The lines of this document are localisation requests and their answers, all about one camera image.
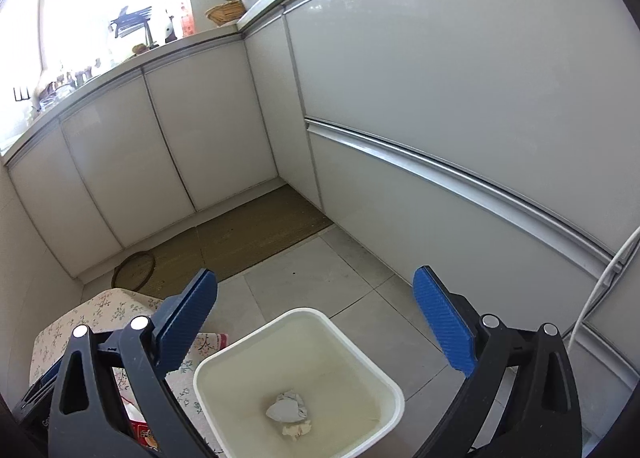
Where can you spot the small woven floor mat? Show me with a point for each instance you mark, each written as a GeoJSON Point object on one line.
{"type": "Point", "coordinates": [175, 263]}

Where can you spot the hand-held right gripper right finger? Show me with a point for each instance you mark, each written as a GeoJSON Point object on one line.
{"type": "Point", "coordinates": [442, 323]}

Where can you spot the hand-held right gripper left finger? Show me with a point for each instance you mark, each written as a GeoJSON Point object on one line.
{"type": "Point", "coordinates": [187, 318]}

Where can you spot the white figurine bottle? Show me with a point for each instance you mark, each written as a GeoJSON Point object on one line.
{"type": "Point", "coordinates": [170, 26]}

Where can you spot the floral tablecloth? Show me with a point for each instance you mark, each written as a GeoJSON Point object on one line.
{"type": "Point", "coordinates": [100, 308]}

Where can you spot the red snack packet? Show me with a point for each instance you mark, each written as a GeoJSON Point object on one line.
{"type": "Point", "coordinates": [142, 438]}

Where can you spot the wicker basket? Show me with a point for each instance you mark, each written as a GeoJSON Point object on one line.
{"type": "Point", "coordinates": [225, 12]}

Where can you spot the row of white cabinet doors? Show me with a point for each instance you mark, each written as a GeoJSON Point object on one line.
{"type": "Point", "coordinates": [425, 88]}

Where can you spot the large woven floor mat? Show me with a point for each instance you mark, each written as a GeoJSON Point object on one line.
{"type": "Point", "coordinates": [260, 228]}

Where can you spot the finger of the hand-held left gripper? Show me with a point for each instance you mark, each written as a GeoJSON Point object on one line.
{"type": "Point", "coordinates": [47, 379]}

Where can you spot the black dish rack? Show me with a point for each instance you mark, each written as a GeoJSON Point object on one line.
{"type": "Point", "coordinates": [131, 18]}

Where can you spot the red label bottle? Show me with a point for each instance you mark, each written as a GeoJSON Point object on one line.
{"type": "Point", "coordinates": [186, 21]}

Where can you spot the crumpled grey paper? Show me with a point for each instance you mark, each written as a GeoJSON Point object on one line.
{"type": "Point", "coordinates": [287, 405]}

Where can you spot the white plastic bin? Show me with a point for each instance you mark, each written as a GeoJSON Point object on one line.
{"type": "Point", "coordinates": [325, 338]}

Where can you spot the group of glass jars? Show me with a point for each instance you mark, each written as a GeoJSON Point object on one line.
{"type": "Point", "coordinates": [57, 86]}

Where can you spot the crumpled white tissue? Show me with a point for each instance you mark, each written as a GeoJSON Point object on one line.
{"type": "Point", "coordinates": [297, 430]}

